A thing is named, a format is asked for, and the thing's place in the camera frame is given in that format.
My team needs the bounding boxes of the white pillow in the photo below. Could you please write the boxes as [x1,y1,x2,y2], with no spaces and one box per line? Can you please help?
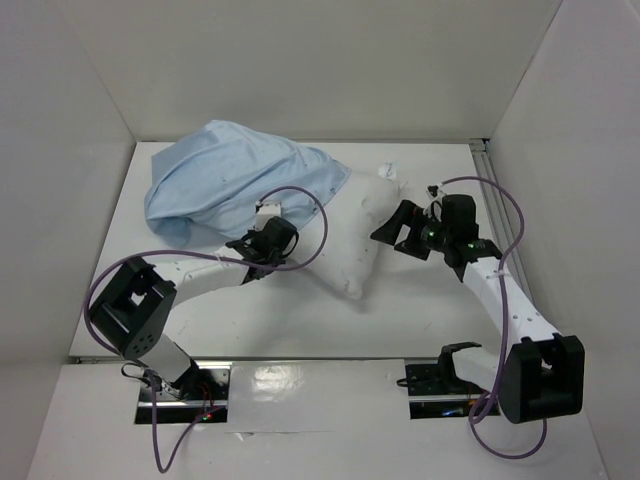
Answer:
[209,162,411,301]

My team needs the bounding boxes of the light blue pillowcase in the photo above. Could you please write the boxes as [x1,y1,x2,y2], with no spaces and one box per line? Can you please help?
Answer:
[144,120,351,247]

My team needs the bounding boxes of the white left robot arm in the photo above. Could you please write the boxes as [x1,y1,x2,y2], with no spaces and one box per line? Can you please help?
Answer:
[88,217,299,399]

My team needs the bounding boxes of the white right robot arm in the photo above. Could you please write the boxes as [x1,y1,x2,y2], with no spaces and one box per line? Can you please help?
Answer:
[370,194,585,424]

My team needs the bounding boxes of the aluminium frame rail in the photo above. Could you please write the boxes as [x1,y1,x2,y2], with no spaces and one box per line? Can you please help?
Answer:
[469,137,551,355]

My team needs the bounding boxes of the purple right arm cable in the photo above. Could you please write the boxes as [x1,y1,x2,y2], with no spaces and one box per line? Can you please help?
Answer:
[427,175,548,460]

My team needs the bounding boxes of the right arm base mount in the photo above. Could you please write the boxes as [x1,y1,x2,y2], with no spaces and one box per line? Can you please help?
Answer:
[396,359,483,420]

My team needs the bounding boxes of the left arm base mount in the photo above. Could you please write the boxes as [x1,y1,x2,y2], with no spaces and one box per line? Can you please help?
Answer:
[120,361,231,425]

